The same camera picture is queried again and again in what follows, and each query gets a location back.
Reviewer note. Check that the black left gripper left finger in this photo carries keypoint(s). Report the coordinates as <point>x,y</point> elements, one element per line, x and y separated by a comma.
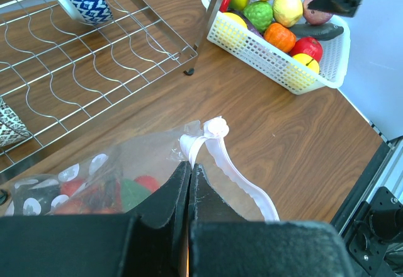
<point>149,240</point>

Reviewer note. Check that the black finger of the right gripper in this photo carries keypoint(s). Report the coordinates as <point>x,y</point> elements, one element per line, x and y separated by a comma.
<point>346,8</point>

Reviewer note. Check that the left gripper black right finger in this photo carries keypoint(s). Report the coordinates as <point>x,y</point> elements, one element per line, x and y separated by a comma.
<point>222,243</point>

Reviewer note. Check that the lychee bunch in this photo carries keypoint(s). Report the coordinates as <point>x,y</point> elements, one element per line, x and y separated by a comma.
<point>110,197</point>

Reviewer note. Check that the orange fruit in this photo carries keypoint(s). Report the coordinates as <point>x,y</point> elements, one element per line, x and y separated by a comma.
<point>231,28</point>

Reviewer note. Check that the clear polka dot zip bag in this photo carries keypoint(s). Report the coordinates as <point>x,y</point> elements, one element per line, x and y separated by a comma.
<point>121,177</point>

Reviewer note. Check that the pale yellow fruit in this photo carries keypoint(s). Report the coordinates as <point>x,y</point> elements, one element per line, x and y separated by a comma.
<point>287,12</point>

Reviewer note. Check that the red onion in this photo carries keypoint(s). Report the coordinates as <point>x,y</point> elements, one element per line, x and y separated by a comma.
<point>315,17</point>

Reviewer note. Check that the green custard apple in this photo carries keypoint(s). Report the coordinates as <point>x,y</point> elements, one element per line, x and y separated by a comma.
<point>260,14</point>

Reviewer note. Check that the red apple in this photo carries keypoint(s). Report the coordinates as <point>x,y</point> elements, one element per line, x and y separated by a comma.
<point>309,46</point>

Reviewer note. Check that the orange mini pumpkin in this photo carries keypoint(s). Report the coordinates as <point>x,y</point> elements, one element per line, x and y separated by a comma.
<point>280,37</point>

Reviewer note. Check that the purple eggplant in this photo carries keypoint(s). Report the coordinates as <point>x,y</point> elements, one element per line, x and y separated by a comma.
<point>250,26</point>

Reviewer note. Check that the white plastic fruit basket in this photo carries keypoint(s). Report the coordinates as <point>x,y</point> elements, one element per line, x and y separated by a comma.
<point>278,66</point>

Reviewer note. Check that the grey patterned bowl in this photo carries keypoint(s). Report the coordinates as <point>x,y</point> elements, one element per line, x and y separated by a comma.
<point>13,130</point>

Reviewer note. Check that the steel dish rack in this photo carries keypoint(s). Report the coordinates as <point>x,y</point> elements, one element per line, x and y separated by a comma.
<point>62,77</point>

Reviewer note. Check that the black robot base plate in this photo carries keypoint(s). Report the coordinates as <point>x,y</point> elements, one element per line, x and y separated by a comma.
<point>372,232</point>

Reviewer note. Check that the aluminium frame rail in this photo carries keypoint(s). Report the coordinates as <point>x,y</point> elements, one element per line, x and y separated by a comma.
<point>385,168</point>

